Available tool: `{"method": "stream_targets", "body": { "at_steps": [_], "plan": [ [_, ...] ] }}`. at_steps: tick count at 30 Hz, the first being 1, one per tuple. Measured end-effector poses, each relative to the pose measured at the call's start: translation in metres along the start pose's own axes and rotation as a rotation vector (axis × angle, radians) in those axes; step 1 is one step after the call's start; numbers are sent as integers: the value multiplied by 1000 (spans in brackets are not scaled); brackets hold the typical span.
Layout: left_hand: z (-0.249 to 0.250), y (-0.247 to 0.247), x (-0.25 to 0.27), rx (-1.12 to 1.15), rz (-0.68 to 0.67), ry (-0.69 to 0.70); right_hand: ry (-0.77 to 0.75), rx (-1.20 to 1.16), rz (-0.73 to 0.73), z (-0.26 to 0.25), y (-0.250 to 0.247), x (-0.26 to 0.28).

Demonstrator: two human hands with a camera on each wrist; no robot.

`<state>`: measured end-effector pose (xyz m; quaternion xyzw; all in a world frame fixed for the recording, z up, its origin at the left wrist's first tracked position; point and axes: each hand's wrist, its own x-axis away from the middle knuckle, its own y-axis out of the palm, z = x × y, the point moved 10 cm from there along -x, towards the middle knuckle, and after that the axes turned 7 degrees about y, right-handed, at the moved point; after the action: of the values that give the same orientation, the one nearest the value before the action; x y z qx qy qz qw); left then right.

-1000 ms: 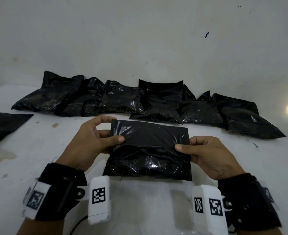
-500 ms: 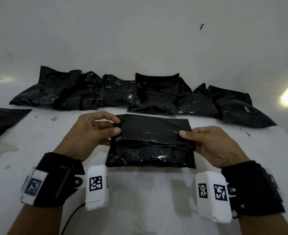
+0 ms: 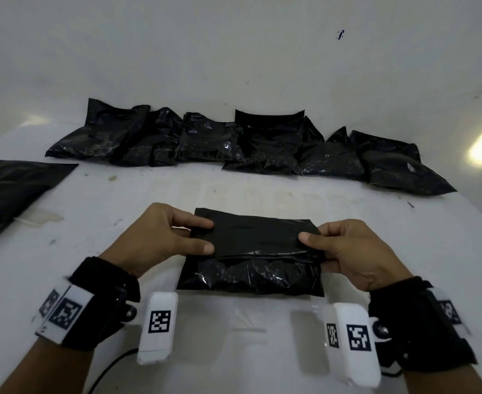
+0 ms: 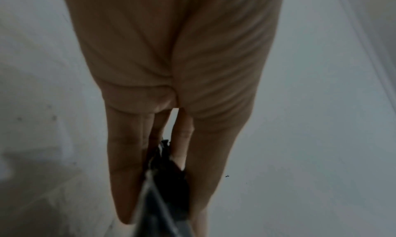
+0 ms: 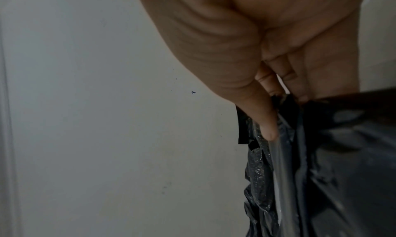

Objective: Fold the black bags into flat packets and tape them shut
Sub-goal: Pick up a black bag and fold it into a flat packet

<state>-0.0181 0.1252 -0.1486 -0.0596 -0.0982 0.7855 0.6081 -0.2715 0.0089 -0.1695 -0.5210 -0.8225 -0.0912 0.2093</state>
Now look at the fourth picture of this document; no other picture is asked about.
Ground person's left hand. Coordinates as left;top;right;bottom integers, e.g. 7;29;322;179
61;0;285;237

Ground taped parcel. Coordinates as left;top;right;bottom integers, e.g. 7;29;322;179
132;139;193;237

